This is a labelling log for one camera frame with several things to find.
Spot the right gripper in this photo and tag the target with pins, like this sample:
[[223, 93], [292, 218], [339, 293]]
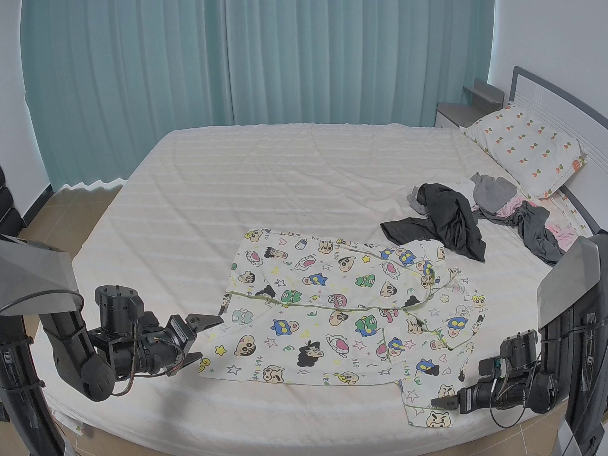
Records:
[[477, 397]]

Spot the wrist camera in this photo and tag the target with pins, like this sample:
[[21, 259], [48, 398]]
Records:
[[151, 323], [489, 366]]

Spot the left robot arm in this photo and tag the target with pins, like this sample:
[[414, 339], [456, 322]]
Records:
[[71, 349]]

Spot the white printed pillow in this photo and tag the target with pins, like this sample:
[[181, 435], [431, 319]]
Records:
[[567, 207], [527, 145]]

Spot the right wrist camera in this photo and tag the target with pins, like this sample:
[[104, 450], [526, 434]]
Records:
[[489, 366]]

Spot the black garment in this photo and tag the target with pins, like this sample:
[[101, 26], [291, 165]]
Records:
[[451, 221]]

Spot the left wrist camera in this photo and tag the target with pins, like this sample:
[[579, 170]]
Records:
[[151, 323]]

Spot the pink garment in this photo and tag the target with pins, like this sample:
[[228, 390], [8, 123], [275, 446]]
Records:
[[508, 209]]

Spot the bed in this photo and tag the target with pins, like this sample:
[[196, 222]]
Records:
[[285, 183]]

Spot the grey bedside table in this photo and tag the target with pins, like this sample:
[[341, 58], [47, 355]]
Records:
[[456, 112]]

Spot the small grey garment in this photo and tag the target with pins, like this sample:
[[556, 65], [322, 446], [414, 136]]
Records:
[[414, 200]]

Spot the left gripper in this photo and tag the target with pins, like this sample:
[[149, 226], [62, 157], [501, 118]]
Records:
[[166, 349]]

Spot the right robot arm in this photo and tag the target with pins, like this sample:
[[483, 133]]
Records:
[[570, 302]]

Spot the blue-green curtain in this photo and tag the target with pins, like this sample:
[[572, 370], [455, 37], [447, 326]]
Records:
[[356, 41], [118, 64]]

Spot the dark grey garment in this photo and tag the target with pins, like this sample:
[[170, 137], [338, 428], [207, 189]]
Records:
[[534, 226]]

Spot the white printed pyjama top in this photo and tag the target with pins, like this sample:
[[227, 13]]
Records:
[[332, 326]]

